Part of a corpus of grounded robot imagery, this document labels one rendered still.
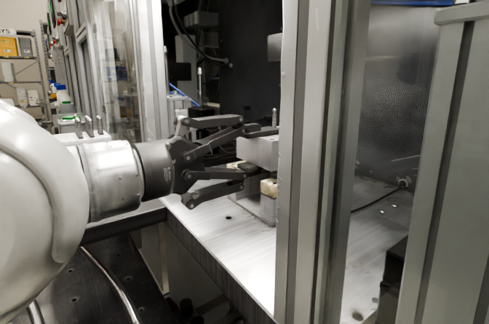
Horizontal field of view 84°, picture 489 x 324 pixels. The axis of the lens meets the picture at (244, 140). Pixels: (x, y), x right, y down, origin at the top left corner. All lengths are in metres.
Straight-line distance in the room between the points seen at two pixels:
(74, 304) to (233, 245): 0.43
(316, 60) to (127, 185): 0.24
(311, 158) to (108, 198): 0.22
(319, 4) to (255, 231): 0.32
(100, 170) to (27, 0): 7.73
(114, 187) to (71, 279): 0.51
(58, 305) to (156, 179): 0.46
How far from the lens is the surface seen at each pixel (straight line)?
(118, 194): 0.33
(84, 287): 0.77
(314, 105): 0.19
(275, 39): 0.50
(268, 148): 0.42
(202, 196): 0.41
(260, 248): 0.39
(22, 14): 7.96
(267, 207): 0.43
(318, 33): 0.20
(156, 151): 0.35
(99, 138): 0.63
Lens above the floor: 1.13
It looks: 13 degrees down
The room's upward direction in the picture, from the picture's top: straight up
